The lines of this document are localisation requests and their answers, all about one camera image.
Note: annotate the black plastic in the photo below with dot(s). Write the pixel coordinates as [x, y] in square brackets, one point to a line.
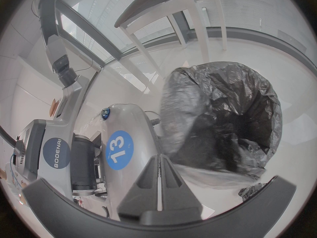
[252, 191]

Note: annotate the window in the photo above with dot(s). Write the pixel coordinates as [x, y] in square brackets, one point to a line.
[247, 4]

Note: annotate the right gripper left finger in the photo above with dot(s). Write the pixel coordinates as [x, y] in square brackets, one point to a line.
[143, 190]

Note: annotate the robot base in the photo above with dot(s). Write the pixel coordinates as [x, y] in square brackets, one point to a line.
[133, 123]

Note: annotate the grey chair with white legs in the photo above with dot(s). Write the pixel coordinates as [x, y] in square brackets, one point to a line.
[148, 6]

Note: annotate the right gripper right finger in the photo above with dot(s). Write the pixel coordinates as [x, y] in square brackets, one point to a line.
[178, 190]

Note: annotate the black plastic bag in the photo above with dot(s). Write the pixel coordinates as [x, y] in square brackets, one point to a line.
[223, 113]

